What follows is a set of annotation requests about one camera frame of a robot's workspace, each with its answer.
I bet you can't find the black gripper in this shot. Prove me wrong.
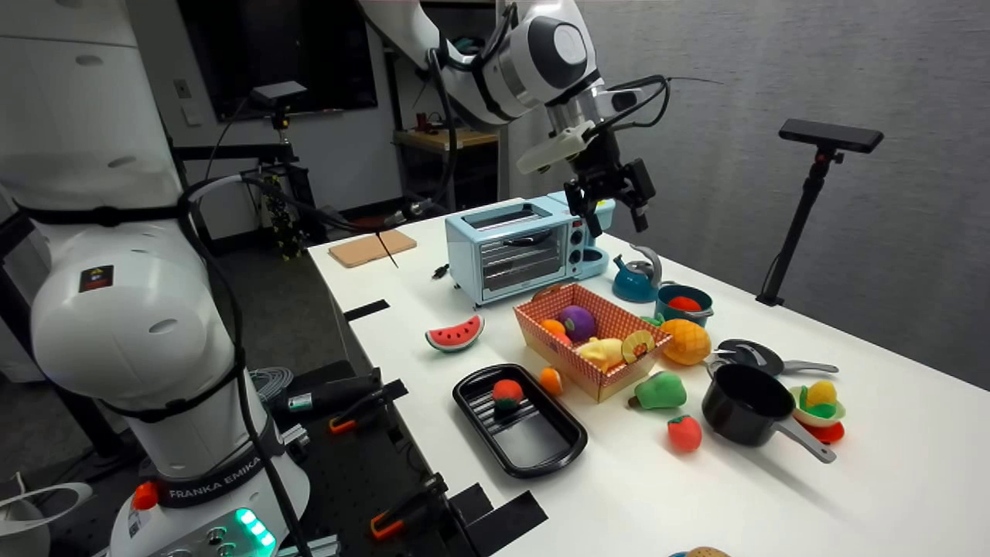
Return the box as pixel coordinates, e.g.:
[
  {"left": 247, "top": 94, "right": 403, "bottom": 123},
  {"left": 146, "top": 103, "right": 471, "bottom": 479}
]
[{"left": 564, "top": 132, "right": 659, "bottom": 248}]

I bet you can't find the yellow toy banana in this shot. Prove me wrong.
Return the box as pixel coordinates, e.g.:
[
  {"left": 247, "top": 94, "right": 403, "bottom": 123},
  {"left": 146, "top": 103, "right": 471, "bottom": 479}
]
[{"left": 573, "top": 334, "right": 628, "bottom": 373}]

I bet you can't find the blue toy kettle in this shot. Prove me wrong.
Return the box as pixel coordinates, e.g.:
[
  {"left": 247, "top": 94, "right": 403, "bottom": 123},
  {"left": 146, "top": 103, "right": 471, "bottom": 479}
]
[{"left": 608, "top": 243, "right": 665, "bottom": 306}]

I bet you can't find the light blue toaster oven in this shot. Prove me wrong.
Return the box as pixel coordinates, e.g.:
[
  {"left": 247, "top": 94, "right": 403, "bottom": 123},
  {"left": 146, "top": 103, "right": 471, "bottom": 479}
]
[{"left": 441, "top": 193, "right": 619, "bottom": 310}]

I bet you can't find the purple toy eggplant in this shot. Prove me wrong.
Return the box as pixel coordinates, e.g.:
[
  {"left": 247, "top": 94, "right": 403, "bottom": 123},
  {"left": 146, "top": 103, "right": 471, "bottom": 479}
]
[{"left": 560, "top": 303, "right": 601, "bottom": 346}]

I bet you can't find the teal toy pot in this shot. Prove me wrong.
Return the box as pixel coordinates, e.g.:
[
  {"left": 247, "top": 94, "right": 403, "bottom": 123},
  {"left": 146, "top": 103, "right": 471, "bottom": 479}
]
[{"left": 651, "top": 281, "right": 717, "bottom": 327}]

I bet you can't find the yellow toy pineapple slice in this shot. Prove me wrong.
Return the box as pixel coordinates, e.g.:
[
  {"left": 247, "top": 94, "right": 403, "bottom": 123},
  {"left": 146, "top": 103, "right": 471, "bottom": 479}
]
[{"left": 614, "top": 325, "right": 659, "bottom": 365}]

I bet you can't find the large orange toy fruit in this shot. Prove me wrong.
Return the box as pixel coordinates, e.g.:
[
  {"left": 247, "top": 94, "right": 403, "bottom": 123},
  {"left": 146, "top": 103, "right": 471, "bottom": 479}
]
[{"left": 655, "top": 316, "right": 713, "bottom": 370}]

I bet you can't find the red tray with toy food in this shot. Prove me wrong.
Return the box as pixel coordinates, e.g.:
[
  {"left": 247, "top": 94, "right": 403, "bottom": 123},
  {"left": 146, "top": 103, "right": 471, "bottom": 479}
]
[{"left": 510, "top": 281, "right": 669, "bottom": 406}]

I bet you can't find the wooden background desk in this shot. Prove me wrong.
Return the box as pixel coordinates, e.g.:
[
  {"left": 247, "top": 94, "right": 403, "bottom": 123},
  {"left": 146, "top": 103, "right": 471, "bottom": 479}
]
[{"left": 392, "top": 123, "right": 504, "bottom": 161}]

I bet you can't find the toy watermelon slice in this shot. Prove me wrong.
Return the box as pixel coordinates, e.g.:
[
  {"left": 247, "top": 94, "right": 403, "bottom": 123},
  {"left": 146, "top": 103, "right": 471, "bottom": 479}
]
[{"left": 423, "top": 313, "right": 489, "bottom": 357}]

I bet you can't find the red toy tomato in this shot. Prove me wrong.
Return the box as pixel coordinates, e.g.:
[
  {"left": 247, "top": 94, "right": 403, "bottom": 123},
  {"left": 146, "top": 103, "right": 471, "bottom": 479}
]
[{"left": 489, "top": 373, "right": 528, "bottom": 408}]

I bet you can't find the black stand pole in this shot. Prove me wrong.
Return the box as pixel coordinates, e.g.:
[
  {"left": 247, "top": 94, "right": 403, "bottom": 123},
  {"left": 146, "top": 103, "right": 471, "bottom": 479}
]
[{"left": 755, "top": 117, "right": 887, "bottom": 310}]

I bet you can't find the red toy strawberry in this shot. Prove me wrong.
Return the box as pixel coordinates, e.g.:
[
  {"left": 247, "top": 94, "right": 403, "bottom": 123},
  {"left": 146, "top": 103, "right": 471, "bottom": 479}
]
[{"left": 665, "top": 412, "right": 705, "bottom": 458}]

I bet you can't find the black saucepan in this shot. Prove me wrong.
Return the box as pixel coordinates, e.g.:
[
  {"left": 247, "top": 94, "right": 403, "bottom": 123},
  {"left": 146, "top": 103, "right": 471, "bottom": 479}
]
[{"left": 700, "top": 361, "right": 840, "bottom": 468}]

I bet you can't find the brown wooden board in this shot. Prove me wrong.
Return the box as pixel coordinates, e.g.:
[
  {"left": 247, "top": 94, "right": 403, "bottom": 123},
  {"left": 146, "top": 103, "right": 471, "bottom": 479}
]
[{"left": 326, "top": 228, "right": 419, "bottom": 271}]

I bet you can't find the black grill tray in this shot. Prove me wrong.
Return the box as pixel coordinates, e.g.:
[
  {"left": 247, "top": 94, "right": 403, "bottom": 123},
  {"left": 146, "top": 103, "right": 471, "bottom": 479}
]
[{"left": 447, "top": 361, "right": 590, "bottom": 479}]

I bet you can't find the small black tape strip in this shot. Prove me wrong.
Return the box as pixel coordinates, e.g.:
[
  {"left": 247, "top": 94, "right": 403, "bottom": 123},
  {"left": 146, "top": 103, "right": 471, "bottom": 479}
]
[{"left": 344, "top": 296, "right": 392, "bottom": 325}]

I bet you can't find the yellow green red toy stack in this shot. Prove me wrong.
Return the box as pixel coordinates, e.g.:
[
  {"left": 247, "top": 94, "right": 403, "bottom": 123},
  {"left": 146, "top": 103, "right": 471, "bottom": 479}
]
[{"left": 789, "top": 378, "right": 850, "bottom": 448}]

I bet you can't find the large black tape patch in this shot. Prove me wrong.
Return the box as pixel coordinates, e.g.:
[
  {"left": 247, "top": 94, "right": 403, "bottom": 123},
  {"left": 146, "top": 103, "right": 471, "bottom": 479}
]
[{"left": 445, "top": 479, "right": 551, "bottom": 557}]

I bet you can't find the white round object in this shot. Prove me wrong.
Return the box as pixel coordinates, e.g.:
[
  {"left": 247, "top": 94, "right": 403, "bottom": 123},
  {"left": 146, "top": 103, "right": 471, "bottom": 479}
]
[{"left": 0, "top": 475, "right": 97, "bottom": 557}]

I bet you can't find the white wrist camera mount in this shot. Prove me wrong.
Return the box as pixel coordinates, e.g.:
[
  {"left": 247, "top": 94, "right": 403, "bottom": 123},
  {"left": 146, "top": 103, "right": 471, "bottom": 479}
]
[{"left": 512, "top": 125, "right": 596, "bottom": 176}]

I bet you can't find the black clamp orange handle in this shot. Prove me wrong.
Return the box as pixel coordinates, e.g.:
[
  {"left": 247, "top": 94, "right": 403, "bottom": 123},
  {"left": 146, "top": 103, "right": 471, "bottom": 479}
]
[
  {"left": 368, "top": 473, "right": 447, "bottom": 544},
  {"left": 326, "top": 378, "right": 411, "bottom": 440}
]

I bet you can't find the black teal handle tool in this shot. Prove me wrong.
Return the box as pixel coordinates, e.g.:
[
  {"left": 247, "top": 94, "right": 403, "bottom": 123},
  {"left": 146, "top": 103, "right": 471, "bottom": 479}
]
[{"left": 268, "top": 370, "right": 379, "bottom": 419}]

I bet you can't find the black wall monitor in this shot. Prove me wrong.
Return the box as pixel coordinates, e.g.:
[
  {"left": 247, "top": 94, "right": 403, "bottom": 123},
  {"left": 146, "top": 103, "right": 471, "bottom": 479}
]
[{"left": 177, "top": 0, "right": 379, "bottom": 123}]

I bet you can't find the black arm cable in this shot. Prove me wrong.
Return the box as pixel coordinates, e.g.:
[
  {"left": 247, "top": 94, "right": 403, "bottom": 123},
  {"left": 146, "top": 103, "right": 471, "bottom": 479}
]
[{"left": 170, "top": 167, "right": 317, "bottom": 557}]

